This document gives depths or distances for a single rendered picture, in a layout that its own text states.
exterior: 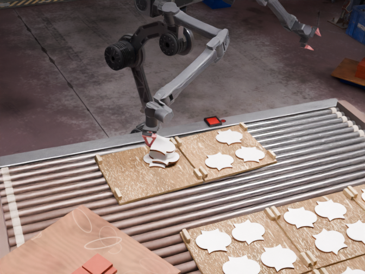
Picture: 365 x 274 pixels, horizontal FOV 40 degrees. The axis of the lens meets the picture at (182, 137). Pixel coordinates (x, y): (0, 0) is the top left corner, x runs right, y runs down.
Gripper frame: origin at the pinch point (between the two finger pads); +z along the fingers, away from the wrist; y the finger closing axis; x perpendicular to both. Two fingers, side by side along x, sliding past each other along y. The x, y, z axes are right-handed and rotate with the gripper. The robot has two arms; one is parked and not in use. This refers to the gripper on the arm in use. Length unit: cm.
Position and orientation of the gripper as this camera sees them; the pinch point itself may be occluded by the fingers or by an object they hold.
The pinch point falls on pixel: (150, 139)
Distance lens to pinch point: 235.7
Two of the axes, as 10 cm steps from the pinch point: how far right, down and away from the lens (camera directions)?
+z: -0.8, 8.1, 5.8
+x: -9.9, -1.4, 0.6
